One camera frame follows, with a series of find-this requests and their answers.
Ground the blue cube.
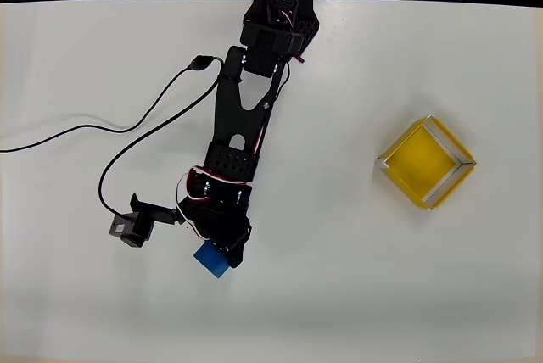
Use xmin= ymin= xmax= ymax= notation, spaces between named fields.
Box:
xmin=193 ymin=239 xmax=232 ymax=281

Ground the yellow square tray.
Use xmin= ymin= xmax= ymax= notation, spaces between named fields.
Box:
xmin=375 ymin=114 xmax=478 ymax=213

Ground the black camera on gripper mount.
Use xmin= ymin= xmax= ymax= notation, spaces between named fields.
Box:
xmin=107 ymin=193 xmax=182 ymax=249

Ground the black extension cable with plug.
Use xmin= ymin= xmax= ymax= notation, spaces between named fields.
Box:
xmin=0 ymin=54 xmax=214 ymax=154

